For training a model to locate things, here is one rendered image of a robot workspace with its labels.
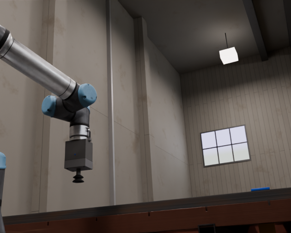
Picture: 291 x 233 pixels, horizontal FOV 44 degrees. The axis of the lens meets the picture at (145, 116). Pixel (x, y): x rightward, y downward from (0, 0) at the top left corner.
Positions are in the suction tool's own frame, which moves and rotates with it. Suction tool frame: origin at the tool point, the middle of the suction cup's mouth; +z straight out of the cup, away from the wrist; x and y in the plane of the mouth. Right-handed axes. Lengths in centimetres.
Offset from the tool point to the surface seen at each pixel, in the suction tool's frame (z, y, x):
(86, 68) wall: -314, 204, -428
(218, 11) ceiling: -577, -50, -696
